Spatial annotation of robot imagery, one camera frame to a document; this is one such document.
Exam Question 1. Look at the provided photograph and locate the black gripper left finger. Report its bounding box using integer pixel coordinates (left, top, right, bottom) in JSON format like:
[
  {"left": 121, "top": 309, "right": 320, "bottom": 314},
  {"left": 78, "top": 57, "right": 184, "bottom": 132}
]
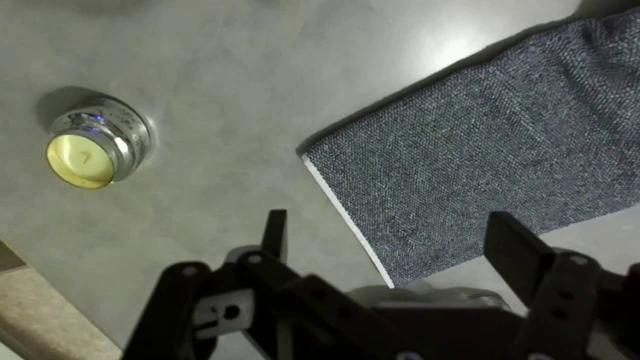
[{"left": 259, "top": 209, "right": 288, "bottom": 262}]

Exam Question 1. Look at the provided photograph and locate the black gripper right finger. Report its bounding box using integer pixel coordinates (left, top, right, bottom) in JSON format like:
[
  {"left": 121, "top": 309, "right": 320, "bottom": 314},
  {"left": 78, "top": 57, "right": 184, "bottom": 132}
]
[{"left": 482, "top": 211, "right": 553, "bottom": 305}]

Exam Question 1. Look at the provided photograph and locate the grey towel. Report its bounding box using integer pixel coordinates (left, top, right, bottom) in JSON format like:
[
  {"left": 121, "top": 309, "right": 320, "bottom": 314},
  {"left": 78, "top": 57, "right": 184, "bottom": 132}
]
[{"left": 302, "top": 7, "right": 640, "bottom": 286}]

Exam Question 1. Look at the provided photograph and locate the glass jar with yellow lid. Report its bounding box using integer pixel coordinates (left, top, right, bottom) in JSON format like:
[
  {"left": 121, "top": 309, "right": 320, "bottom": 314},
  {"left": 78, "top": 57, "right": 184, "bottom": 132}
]
[{"left": 45, "top": 95, "right": 154, "bottom": 189}]

